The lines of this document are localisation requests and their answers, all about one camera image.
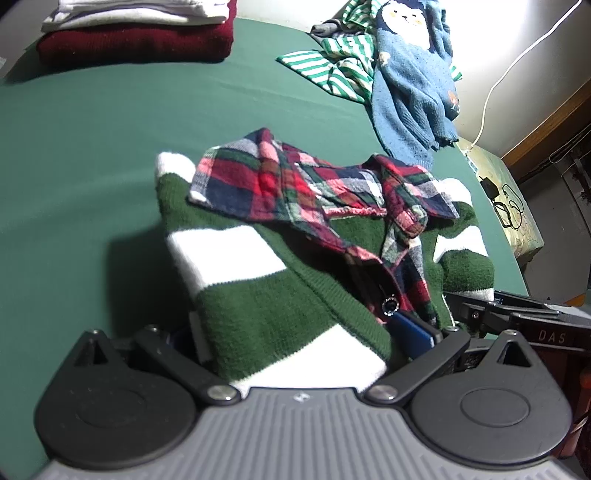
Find blue knit bear sweater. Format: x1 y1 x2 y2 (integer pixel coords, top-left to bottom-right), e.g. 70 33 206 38
369 0 462 169

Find red plaid shirt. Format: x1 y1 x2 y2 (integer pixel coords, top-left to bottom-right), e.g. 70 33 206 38
187 127 460 326

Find white folded garment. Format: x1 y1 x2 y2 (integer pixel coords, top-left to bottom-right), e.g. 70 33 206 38
41 0 230 33

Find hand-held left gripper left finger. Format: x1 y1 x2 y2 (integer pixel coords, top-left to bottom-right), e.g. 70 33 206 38
69 314 241 407

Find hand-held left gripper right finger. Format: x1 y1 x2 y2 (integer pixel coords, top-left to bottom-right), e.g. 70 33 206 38
364 310 532 407

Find white power cable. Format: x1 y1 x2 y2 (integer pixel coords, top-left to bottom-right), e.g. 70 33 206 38
466 0 585 155

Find black cable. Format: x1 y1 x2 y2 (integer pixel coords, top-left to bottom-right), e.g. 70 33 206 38
501 184 526 229

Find wooden door frame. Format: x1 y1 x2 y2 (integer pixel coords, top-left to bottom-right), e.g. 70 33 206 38
501 80 591 181

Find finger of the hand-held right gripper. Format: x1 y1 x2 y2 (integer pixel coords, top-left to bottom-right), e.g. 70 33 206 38
443 290 563 339

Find dark red folded sweater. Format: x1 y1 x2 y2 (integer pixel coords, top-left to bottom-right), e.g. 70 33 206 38
37 0 238 68

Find green white thin-striped shirt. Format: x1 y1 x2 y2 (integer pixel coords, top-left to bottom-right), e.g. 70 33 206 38
276 0 462 104

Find green white striped sweater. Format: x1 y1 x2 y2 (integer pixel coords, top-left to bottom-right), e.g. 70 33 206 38
154 150 497 393

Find white power strip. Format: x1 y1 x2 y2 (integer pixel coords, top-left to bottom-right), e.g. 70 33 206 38
455 138 479 169

